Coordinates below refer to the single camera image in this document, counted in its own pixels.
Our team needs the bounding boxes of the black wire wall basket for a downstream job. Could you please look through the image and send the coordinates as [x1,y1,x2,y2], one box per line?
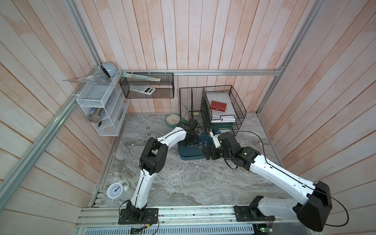
[119,72,175,99]

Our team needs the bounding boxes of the colourful paper folders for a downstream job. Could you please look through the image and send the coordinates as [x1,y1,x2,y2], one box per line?
[181,105,191,123]

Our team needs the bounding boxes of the grey round speaker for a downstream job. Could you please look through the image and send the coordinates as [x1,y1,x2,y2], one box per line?
[101,62,117,79]

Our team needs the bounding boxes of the clear triangle ruler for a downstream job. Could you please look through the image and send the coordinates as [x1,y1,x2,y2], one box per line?
[63,73,112,86]

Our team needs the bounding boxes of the white calculator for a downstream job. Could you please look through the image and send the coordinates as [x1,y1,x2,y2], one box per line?
[130,86,156,96]

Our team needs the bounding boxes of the white wire mesh shelf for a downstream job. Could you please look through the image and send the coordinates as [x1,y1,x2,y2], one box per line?
[76,67,129,137]

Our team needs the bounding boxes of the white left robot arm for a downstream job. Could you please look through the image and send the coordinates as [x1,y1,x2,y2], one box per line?
[118,118,198,225]

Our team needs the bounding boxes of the white alarm clock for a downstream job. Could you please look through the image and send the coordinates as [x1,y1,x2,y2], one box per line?
[106,180,129,201]

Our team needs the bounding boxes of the green round clock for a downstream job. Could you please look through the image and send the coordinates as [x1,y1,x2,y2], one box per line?
[165,113,181,128]

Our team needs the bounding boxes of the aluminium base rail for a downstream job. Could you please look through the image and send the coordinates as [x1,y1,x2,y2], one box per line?
[73,205,314,235]

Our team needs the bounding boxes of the black wire desk organizer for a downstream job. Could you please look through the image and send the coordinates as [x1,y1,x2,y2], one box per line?
[179,85,246,135]

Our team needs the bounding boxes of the teal plastic storage box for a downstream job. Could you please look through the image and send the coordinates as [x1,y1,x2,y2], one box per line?
[178,135,214,161]

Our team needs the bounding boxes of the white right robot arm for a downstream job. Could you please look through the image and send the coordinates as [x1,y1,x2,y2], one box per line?
[203,146,335,232]

